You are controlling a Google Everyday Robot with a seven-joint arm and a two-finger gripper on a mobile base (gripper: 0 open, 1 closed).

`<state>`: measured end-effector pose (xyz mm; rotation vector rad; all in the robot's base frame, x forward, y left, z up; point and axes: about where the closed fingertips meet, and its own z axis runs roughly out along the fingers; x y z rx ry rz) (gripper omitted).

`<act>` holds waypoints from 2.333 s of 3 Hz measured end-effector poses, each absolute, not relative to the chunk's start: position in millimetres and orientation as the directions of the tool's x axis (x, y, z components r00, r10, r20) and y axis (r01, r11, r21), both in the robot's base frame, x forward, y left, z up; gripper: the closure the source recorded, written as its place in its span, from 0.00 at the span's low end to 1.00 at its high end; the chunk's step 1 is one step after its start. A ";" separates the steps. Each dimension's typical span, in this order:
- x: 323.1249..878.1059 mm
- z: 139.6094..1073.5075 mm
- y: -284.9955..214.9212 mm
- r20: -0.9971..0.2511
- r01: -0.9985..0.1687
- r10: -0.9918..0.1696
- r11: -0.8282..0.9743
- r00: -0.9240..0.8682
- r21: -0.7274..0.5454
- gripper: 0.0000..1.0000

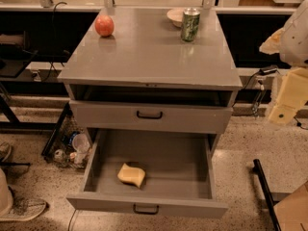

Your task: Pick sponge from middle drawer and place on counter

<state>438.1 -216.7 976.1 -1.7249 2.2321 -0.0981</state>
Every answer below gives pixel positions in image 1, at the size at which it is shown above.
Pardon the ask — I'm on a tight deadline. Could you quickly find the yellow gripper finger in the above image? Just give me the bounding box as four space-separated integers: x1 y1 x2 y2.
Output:
268 67 308 125
259 28 283 55

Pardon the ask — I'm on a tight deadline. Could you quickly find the yellow sponge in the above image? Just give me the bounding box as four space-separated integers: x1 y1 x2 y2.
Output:
117 164 145 188

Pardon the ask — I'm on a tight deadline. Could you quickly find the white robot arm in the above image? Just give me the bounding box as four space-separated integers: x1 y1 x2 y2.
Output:
259 0 308 125

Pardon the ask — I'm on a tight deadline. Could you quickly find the open grey middle drawer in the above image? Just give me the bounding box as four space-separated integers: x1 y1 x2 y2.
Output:
66 130 228 218

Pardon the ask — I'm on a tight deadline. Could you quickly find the grey drawer cabinet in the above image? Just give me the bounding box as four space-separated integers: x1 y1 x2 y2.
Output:
57 6 244 141

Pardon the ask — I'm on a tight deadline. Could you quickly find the closed grey upper drawer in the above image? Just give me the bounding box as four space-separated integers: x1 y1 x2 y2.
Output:
69 101 232 134

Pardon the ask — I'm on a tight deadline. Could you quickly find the black metal bar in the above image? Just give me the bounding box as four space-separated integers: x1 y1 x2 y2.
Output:
253 159 282 231

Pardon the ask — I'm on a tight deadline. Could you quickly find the green soda can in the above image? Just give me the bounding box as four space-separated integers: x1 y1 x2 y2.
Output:
181 8 200 42

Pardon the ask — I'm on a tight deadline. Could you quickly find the white bowl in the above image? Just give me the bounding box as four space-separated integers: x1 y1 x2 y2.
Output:
167 8 184 28

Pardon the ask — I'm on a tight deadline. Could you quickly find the cardboard box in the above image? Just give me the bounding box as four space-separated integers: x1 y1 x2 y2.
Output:
274 181 308 231

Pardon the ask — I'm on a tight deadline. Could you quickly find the red apple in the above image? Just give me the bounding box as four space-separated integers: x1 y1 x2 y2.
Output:
94 15 115 37

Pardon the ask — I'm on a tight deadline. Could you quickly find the clear plastic cup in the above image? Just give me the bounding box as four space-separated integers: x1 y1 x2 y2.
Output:
71 134 90 164

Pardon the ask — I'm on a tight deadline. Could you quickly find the white mesh shoe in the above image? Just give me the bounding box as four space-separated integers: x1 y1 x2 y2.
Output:
0 197 47 222

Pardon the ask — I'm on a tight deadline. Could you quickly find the black power adapter with cable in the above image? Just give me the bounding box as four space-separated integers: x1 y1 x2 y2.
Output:
242 65 306 130

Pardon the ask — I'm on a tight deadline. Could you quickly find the black drawer handle upper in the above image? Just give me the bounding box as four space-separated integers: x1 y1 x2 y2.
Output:
136 111 164 119

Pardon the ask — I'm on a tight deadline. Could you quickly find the black drawer handle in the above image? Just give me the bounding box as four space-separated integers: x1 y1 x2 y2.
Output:
133 204 160 216
136 111 164 119

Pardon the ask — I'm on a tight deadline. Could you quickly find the black drawer handle lower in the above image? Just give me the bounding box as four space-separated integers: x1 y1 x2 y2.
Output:
133 204 160 216

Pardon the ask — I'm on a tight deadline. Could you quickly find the wire basket with trash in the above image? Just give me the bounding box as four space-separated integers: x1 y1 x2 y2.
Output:
41 103 89 169

